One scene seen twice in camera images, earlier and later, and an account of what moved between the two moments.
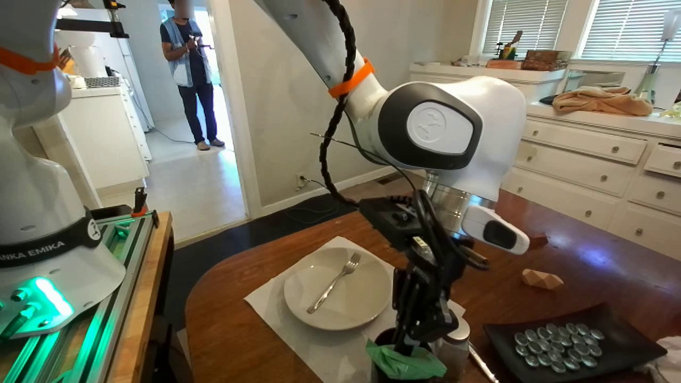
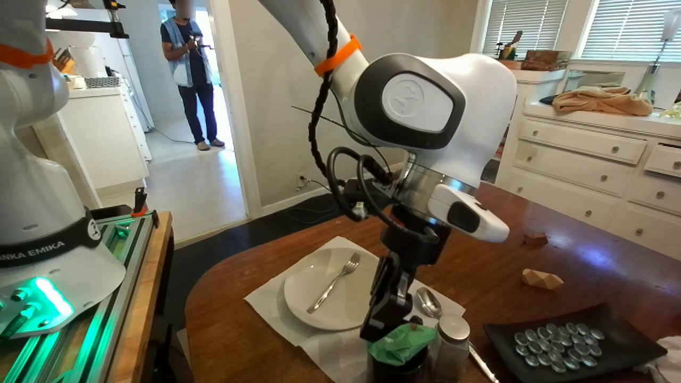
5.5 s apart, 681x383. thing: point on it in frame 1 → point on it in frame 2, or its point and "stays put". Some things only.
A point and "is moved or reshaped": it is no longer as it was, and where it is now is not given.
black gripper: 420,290 → 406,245
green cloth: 405,368 is moved or reshaped
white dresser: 620,173 stays put
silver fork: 346,272 stays put
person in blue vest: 184,46 stays put
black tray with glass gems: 582,343 stays put
